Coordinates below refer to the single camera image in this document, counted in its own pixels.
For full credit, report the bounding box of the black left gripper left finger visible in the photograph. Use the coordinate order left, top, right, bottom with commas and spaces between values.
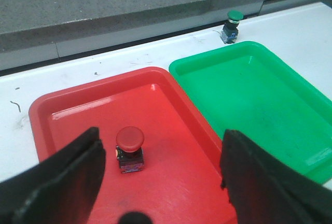
1, 127, 106, 223

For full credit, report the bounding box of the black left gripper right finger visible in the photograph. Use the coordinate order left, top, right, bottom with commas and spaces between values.
220, 130, 331, 223

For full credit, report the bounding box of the red mushroom push button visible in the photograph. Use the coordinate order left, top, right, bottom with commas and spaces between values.
116, 126, 145, 174

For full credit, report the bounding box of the green mushroom push button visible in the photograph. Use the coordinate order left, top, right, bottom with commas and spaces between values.
220, 10, 244, 44

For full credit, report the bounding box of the red plastic tray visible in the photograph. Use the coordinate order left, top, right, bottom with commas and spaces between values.
29, 67, 237, 223

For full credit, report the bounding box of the green plastic tray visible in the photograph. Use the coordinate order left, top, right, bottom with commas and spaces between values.
169, 41, 331, 184

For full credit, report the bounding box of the grey stone counter slab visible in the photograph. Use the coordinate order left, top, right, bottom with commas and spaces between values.
0, 0, 332, 53

